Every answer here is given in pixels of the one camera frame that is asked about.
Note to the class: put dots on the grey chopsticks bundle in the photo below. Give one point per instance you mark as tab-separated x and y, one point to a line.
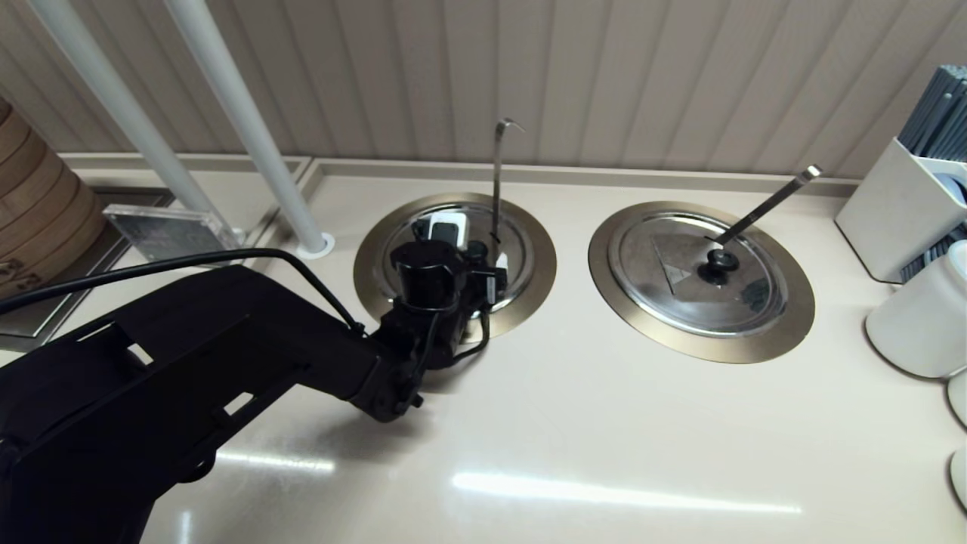
940	113

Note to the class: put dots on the white utensil holder box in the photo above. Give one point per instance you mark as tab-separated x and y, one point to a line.
884	211

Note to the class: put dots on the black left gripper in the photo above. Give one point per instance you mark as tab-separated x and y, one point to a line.
427	276

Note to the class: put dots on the white ceramic jar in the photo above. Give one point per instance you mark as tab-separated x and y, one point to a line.
918	325

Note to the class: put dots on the steel lid black knob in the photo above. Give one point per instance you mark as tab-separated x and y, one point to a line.
517	257
665	295

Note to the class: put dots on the clear acrylic sign block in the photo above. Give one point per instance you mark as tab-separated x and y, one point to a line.
166	227

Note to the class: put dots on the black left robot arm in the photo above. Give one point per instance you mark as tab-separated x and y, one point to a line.
189	363

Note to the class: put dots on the white metal pole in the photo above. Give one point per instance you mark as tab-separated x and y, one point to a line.
243	113
109	83

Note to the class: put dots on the bamboo steamer stack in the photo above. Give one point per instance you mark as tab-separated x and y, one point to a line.
38	204

